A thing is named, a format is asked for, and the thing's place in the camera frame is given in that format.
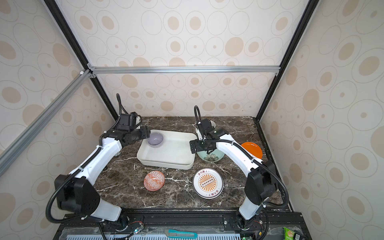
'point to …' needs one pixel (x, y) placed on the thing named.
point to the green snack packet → (290, 235)
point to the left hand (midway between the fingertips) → (150, 128)
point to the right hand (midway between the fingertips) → (198, 147)
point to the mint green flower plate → (215, 155)
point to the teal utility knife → (170, 233)
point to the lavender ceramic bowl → (155, 140)
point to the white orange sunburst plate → (208, 183)
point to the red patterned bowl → (154, 180)
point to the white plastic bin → (175, 153)
